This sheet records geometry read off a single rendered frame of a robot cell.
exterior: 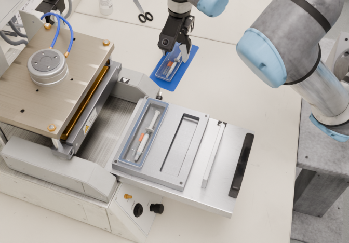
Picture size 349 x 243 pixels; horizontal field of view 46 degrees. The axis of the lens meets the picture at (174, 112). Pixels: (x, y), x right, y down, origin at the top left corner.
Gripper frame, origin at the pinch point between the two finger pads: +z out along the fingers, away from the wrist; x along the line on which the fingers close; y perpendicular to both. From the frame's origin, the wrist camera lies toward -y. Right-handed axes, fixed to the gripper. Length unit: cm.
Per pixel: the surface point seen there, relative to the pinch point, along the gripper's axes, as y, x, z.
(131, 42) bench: 2.9, 17.8, 2.8
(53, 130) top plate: -58, 1, -33
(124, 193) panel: -55, -11, -12
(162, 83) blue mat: -9.6, -0.2, 2.9
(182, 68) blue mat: -0.6, -3.4, 2.8
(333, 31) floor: 137, -56, 77
